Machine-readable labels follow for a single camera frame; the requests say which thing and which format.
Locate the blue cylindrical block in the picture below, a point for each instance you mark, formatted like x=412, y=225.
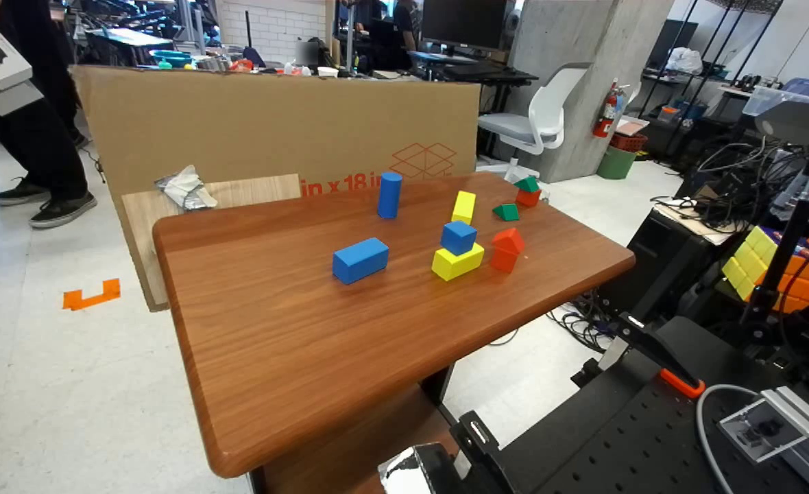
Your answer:
x=390, y=195

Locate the blue rectangular block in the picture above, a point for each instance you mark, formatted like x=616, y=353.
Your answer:
x=360, y=262

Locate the yellow arch block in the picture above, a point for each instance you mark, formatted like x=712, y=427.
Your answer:
x=457, y=263

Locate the blue square block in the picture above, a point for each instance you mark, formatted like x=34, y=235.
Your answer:
x=460, y=236

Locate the long yellow block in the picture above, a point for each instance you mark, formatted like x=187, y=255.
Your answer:
x=465, y=207

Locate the tall orange block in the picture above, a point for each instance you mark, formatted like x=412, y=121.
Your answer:
x=505, y=250

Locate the green wedge block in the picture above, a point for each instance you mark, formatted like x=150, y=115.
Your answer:
x=509, y=211
x=529, y=184

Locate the orange cube block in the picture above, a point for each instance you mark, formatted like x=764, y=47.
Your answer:
x=529, y=198

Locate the large printed cardboard box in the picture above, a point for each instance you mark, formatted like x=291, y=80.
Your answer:
x=268, y=125

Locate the white office chair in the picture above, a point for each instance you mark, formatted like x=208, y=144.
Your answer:
x=549, y=111

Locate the crumpled clear plastic bag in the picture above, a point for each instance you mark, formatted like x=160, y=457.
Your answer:
x=187, y=188

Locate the green bin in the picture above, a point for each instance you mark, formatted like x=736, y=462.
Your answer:
x=616, y=163

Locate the black monitor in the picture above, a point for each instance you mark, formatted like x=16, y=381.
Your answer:
x=468, y=22

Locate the red fire extinguisher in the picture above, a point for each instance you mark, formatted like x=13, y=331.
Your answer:
x=608, y=111

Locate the light wooden board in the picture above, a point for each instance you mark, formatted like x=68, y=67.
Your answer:
x=145, y=236

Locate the black side cart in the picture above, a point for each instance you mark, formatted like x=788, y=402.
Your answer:
x=679, y=262

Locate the black perforated breadboard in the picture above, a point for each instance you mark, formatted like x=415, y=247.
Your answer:
x=623, y=439

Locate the yellow sticky notes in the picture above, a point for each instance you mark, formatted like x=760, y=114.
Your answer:
x=749, y=263

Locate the person in black clothes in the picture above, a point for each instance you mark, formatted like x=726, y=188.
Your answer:
x=42, y=139

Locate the wooden table pedestal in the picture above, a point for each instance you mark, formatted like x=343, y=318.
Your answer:
x=349, y=449

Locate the black camera stand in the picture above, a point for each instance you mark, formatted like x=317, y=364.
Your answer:
x=788, y=247

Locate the aluminium bracket plate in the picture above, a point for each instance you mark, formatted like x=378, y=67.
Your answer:
x=777, y=427

